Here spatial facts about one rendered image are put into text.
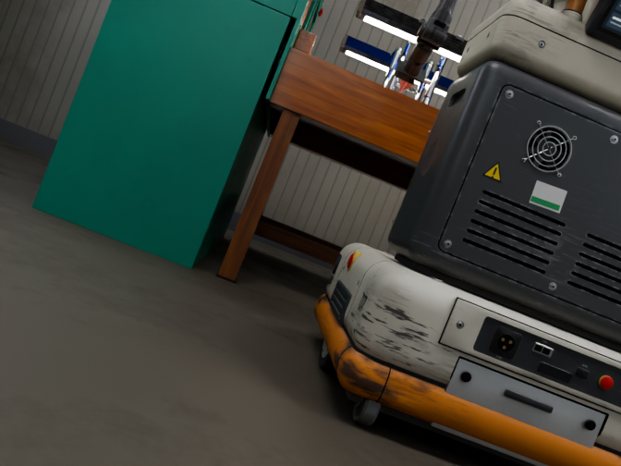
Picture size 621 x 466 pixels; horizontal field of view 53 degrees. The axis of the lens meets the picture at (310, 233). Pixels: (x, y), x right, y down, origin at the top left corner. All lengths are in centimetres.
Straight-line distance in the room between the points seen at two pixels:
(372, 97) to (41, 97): 264
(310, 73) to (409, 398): 122
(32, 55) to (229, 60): 245
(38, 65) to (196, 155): 243
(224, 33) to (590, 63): 115
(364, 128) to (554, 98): 93
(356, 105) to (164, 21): 64
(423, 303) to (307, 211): 296
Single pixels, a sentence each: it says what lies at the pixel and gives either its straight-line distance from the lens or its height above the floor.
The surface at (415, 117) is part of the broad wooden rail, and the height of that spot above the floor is 71.
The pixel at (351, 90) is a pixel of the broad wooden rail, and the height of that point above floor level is 71.
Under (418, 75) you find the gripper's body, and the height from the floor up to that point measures 87.
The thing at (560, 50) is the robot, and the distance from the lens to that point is 124.
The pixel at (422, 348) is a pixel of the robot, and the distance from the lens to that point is 108.
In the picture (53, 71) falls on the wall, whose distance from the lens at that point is 426.
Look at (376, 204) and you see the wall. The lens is 403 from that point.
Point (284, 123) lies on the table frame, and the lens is 202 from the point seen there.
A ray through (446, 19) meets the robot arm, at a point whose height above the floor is 103.
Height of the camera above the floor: 32
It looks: 2 degrees down
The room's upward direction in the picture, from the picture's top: 22 degrees clockwise
